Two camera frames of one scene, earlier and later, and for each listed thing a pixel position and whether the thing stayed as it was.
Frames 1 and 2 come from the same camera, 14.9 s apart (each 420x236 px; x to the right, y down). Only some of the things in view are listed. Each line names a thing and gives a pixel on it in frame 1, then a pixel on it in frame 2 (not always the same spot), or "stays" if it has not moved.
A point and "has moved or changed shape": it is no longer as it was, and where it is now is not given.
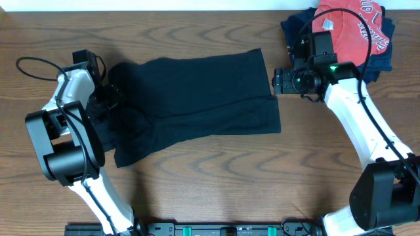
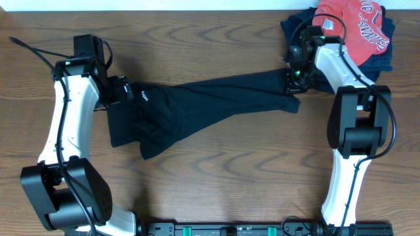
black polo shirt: x=178 y=98 has moved or changed shape
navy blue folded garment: x=382 y=61 stays
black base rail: x=199 y=229 stays
